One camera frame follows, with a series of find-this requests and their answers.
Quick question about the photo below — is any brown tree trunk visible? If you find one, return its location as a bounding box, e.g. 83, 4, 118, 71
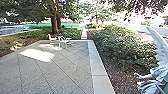
50, 6, 62, 35

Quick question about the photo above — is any green outdoor hedge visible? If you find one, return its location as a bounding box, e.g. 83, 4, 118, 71
93, 25, 159, 73

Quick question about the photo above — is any low green shrub bed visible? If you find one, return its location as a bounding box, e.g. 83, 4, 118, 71
0, 27, 83, 56

